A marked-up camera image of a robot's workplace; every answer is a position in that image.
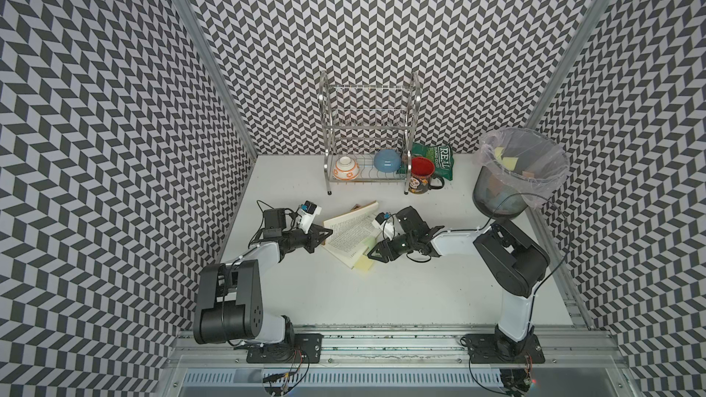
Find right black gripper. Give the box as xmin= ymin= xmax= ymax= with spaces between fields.
xmin=366 ymin=232 xmax=416 ymax=264

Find brown paperback book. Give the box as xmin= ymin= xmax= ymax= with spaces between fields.
xmin=323 ymin=201 xmax=381 ymax=268

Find yellow sticky note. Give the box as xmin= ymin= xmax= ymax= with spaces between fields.
xmin=353 ymin=255 xmax=375 ymax=272

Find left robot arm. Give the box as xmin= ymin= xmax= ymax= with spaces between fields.
xmin=192 ymin=201 xmax=333 ymax=351

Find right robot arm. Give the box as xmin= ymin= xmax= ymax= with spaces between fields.
xmin=368 ymin=207 xmax=551 ymax=358

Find white orange bowl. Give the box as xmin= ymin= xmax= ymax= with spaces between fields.
xmin=333 ymin=155 xmax=360 ymax=181

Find red black mug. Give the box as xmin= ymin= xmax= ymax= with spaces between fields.
xmin=408 ymin=156 xmax=445 ymax=194

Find blue bowl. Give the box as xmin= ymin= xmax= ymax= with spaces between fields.
xmin=373 ymin=149 xmax=402 ymax=174

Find green snack bag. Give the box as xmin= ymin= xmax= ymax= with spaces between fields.
xmin=411 ymin=143 xmax=454 ymax=181

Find metal dish rack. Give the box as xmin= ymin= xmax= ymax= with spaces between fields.
xmin=316 ymin=72 xmax=422 ymax=196

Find mesh trash bin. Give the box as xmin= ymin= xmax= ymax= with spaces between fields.
xmin=473 ymin=167 xmax=528 ymax=219

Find yellow notes in bin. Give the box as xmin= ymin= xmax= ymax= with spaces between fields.
xmin=494 ymin=146 xmax=518 ymax=171

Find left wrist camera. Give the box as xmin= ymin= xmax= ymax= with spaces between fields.
xmin=297 ymin=200 xmax=322 ymax=233

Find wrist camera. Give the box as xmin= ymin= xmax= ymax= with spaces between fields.
xmin=297 ymin=200 xmax=322 ymax=233
xmin=372 ymin=212 xmax=396 ymax=240

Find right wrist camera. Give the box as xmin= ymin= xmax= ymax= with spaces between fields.
xmin=372 ymin=212 xmax=396 ymax=240

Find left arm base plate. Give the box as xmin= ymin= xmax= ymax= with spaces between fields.
xmin=246 ymin=333 xmax=324 ymax=365

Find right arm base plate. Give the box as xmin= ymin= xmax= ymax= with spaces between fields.
xmin=460 ymin=333 xmax=546 ymax=365

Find aluminium front rail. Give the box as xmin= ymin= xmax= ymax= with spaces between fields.
xmin=165 ymin=325 xmax=628 ymax=369

